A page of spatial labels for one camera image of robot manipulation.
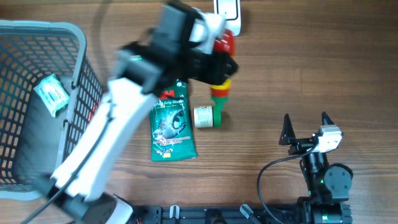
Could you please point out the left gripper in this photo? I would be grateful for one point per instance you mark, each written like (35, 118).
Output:
(216, 63)

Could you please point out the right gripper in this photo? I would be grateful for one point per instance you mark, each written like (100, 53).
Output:
(288, 137)

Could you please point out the red chili sauce bottle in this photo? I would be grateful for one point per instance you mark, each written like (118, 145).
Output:
(220, 93)

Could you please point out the white jar green lid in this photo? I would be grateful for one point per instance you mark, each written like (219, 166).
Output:
(207, 116)

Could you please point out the white barcode scanner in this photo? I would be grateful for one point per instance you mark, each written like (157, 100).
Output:
(231, 11)

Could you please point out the green 3M gloves package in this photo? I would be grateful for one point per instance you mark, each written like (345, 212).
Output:
(171, 126)

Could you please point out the teal wet wipes pack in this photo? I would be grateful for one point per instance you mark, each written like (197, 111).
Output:
(52, 93)

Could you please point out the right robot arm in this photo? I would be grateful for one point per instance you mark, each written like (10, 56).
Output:
(328, 184)

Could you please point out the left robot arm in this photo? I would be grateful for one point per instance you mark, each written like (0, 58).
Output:
(181, 47)

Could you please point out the grey plastic shopping basket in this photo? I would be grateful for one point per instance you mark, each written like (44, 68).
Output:
(33, 141)

